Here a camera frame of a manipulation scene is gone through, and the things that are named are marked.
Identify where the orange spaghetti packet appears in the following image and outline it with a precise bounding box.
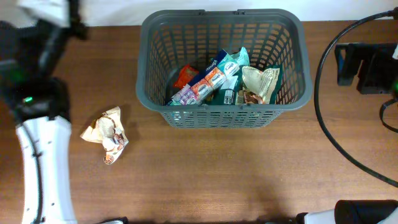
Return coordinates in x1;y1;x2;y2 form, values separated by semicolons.
173;65;199;89

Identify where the grey plastic basket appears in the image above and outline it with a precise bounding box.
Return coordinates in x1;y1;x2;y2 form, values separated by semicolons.
136;9;312;128

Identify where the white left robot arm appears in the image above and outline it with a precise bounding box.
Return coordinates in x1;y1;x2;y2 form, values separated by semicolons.
1;0;88;223

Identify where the beige snack bag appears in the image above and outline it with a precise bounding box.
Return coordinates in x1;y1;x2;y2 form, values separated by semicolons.
80;106;129;165

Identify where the multicolour tissue pack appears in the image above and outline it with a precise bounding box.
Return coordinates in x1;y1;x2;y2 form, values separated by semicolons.
167;50;239;106

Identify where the light teal small packet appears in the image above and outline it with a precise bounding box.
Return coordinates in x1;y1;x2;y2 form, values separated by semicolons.
231;47;250;66

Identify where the green coffee bean bag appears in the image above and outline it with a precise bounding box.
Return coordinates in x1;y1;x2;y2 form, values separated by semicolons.
205;65;283;105

